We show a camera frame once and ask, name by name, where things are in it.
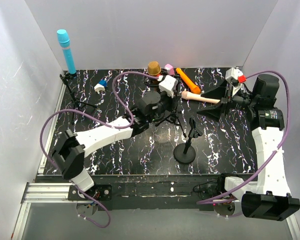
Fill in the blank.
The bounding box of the black tripod stand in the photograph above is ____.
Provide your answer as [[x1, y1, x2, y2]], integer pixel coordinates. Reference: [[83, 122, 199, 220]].
[[154, 108, 187, 138], [59, 71, 99, 111]]

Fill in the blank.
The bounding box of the round base shock-mount stand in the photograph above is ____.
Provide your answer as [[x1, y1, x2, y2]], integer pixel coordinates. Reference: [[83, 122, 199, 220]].
[[143, 71, 169, 93]]

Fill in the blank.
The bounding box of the gold microphone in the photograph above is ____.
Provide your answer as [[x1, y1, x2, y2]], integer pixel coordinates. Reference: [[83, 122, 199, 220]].
[[147, 61, 162, 77]]

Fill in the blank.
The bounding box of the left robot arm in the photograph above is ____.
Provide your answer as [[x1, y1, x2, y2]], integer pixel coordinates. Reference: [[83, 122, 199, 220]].
[[51, 91, 181, 197]]

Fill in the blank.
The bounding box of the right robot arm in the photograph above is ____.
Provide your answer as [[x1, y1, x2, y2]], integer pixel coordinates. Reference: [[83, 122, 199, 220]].
[[198, 71, 300, 222]]

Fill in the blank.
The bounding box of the right round base stand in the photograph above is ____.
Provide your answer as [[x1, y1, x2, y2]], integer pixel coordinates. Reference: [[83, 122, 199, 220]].
[[173, 116, 203, 165]]

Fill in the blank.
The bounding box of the beige microphone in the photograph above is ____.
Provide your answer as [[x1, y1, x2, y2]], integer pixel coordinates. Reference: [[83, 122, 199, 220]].
[[181, 91, 220, 104]]

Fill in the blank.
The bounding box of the orange microphone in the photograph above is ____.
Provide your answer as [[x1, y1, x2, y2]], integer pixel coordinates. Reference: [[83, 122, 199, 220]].
[[175, 67, 201, 95]]

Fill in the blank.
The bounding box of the pink microphone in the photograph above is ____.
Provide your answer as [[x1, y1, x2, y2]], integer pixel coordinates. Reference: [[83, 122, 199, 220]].
[[164, 64, 175, 76]]

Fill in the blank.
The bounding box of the white blue small microphone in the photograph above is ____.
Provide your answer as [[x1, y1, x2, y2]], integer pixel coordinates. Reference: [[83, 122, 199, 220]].
[[94, 79, 107, 93]]

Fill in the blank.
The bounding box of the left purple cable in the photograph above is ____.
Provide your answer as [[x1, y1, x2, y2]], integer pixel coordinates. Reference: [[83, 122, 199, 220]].
[[40, 71, 166, 229]]

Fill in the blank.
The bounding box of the purple cable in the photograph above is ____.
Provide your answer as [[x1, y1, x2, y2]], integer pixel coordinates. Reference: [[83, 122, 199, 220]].
[[40, 71, 166, 229], [196, 70, 290, 217]]

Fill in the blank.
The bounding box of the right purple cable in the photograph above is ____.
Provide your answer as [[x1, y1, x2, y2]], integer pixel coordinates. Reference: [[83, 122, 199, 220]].
[[196, 70, 290, 217]]

